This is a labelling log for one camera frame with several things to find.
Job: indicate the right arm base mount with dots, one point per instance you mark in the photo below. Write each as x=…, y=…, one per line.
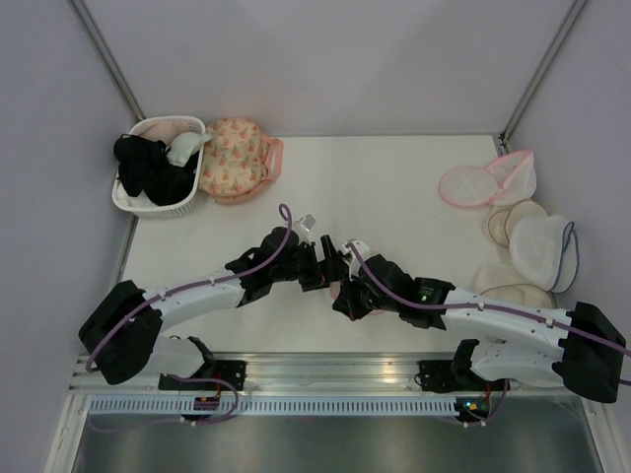
x=443, y=377

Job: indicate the black bras in basket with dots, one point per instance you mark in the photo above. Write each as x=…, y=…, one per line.
x=143, y=167

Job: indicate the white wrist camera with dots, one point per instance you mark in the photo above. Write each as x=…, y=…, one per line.
x=354, y=251
x=303, y=227

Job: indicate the pink rimmed mesh laundry bag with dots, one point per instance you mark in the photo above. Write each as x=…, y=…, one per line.
x=355, y=299

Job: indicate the right aluminium corner post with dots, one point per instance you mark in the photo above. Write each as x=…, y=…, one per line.
x=544, y=66

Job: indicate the white slotted cable duct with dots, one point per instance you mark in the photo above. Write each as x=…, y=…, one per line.
x=277, y=405

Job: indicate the white bra in basket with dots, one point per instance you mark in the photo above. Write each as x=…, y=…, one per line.
x=184, y=146

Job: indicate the aluminium corner post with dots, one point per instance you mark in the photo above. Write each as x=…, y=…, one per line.
x=93, y=32
x=544, y=66

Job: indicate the floral peach bra case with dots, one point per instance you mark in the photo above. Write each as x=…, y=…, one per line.
x=239, y=160

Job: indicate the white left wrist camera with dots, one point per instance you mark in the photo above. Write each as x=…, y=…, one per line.
x=303, y=227

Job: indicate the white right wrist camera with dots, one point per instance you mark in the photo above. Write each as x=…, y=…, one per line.
x=354, y=251

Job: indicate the white plastic laundry basket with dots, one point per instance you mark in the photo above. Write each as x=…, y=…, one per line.
x=164, y=128

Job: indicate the beige bra cup upper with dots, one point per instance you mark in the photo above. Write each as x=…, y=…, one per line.
x=503, y=219

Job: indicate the aluminium front rail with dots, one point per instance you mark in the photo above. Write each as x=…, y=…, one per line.
x=306, y=374

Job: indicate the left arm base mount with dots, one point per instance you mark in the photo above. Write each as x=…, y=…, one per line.
x=231, y=371

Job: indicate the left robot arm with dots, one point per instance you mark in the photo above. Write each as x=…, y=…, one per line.
x=124, y=335

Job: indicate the left aluminium corner post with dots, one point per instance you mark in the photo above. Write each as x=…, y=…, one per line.
x=93, y=32

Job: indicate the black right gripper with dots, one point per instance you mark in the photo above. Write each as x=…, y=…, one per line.
x=346, y=302

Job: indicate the pink mesh laundry bag open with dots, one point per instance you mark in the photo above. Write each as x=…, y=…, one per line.
x=516, y=177

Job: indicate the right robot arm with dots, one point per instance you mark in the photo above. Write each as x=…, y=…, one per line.
x=578, y=348

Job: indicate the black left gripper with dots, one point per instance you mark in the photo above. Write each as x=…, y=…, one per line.
x=321, y=272

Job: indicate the pink mesh laundry bag flat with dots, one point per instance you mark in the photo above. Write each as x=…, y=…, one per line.
x=468, y=187

